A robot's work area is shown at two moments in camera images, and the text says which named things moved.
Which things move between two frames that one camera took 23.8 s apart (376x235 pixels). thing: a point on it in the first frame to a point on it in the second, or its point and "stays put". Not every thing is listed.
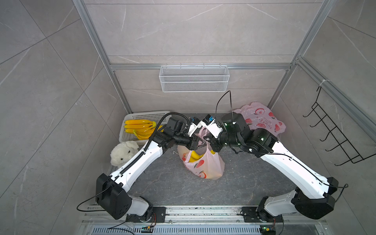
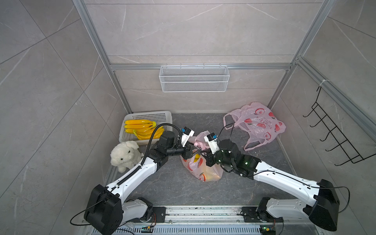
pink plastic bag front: [203, 161] stays put
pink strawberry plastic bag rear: [260, 115] stays put
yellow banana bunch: [194, 156] stays put
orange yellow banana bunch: [142, 129] stays put
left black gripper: [193, 141] to [186, 152]
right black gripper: [215, 147] to [207, 156]
